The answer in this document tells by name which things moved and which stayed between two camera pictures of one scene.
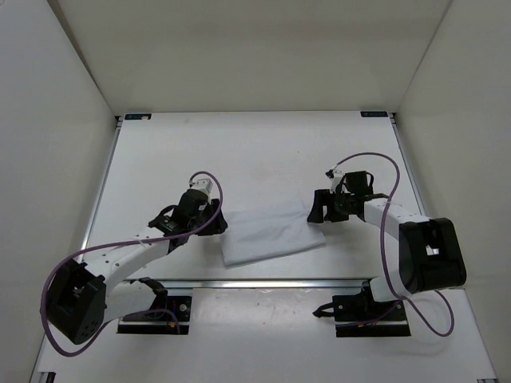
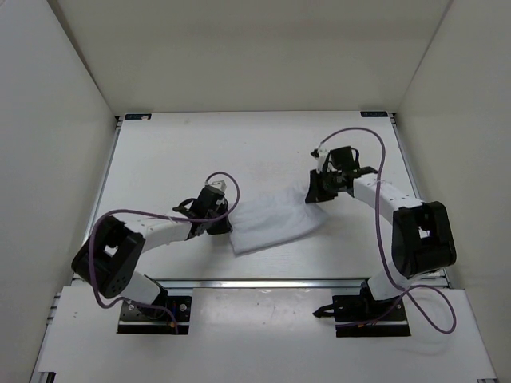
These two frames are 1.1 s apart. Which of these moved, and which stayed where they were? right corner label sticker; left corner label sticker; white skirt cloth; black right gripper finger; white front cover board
Moved: black right gripper finger; white skirt cloth
Stayed: left corner label sticker; right corner label sticker; white front cover board
